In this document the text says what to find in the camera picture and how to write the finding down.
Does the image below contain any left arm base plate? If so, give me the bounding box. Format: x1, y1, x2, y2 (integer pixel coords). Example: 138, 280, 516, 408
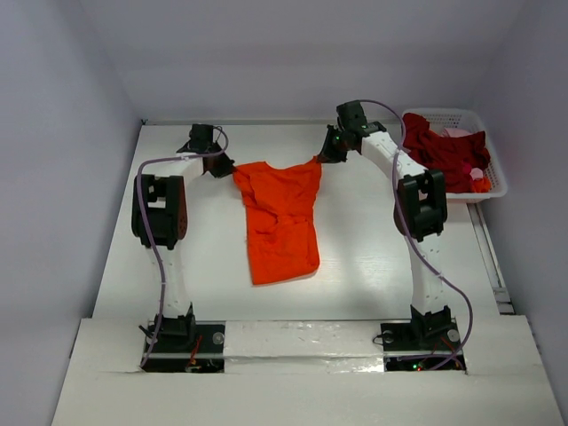
142, 321, 225, 374

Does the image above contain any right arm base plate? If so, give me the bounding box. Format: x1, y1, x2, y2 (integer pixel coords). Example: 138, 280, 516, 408
372, 322, 466, 372

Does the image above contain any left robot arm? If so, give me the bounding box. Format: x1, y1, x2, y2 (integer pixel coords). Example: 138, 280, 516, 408
130, 123, 234, 358

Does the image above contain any dark red t shirt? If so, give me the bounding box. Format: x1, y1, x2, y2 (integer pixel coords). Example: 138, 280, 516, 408
401, 112, 492, 194

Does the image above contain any white plastic basket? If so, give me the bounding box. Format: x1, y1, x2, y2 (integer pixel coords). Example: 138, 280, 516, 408
403, 107, 508, 203

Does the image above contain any orange t shirt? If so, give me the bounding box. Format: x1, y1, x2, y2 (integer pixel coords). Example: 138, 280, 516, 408
233, 158, 322, 286

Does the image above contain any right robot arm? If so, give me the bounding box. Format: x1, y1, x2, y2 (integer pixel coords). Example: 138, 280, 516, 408
318, 100, 455, 354

